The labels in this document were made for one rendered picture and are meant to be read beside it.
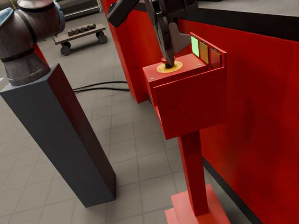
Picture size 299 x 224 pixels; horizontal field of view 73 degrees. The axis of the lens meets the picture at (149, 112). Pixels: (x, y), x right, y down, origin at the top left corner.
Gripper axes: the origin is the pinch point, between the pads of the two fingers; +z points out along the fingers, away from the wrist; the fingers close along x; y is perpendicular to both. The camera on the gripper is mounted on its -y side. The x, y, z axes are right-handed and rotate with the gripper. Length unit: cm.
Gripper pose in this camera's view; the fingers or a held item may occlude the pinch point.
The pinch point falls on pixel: (167, 61)
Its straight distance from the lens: 45.4
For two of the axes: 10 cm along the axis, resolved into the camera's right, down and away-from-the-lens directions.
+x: -1.8, -5.3, 8.3
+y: 9.4, -3.5, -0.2
